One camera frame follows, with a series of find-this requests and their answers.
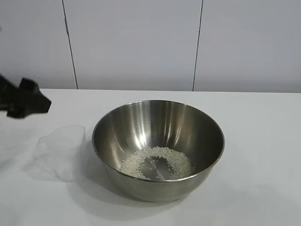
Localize clear plastic measuring cup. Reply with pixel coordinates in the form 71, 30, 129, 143
32, 125, 86, 183

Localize stainless steel mixing bowl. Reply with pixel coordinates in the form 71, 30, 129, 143
91, 100, 226, 203

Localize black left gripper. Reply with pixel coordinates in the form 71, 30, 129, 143
0, 74, 53, 120

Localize white rice grains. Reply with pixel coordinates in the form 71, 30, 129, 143
119, 146, 197, 182

